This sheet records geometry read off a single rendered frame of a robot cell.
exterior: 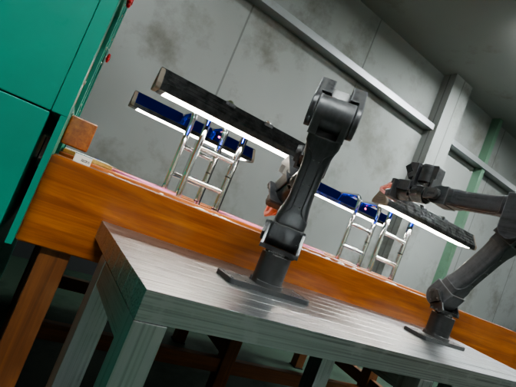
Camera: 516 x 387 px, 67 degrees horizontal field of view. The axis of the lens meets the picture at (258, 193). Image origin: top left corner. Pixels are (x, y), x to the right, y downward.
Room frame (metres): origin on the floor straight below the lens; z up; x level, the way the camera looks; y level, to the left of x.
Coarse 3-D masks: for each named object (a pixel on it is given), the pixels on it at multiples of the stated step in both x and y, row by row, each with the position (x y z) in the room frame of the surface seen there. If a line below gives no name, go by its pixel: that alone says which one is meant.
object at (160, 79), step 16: (160, 80) 1.12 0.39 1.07; (176, 80) 1.15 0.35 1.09; (176, 96) 1.14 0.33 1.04; (192, 96) 1.17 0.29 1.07; (208, 96) 1.20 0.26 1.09; (208, 112) 1.19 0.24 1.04; (224, 112) 1.22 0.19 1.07; (240, 112) 1.26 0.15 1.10; (240, 128) 1.24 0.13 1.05; (256, 128) 1.27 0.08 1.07; (272, 144) 1.29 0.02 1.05; (288, 144) 1.33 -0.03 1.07; (304, 144) 1.38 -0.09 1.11
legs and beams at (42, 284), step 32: (32, 256) 1.33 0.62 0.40; (64, 256) 0.84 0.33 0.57; (32, 288) 0.82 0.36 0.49; (64, 288) 1.94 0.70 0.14; (32, 320) 0.83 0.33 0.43; (0, 352) 0.82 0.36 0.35; (160, 352) 1.58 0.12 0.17; (192, 352) 1.64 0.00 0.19; (224, 352) 1.69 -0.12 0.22; (0, 384) 0.83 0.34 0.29; (224, 384) 1.71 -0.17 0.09; (288, 384) 1.86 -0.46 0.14; (352, 384) 2.06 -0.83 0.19
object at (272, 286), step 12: (264, 252) 0.78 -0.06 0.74; (264, 264) 0.77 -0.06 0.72; (276, 264) 0.77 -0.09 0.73; (288, 264) 0.78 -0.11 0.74; (228, 276) 0.73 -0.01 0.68; (240, 276) 0.77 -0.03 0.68; (252, 276) 0.79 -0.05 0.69; (264, 276) 0.77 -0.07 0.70; (276, 276) 0.77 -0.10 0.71; (252, 288) 0.74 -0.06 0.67; (264, 288) 0.76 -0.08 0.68; (276, 288) 0.77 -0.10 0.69; (300, 300) 0.80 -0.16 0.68
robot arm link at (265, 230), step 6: (270, 222) 0.81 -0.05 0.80; (264, 228) 0.80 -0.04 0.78; (264, 234) 0.79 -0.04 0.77; (264, 240) 0.79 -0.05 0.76; (264, 246) 0.78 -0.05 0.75; (270, 246) 0.78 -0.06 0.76; (300, 246) 0.79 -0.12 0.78; (276, 252) 0.78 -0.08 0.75; (282, 252) 0.78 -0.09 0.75; (288, 252) 0.81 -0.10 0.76; (294, 258) 0.77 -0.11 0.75
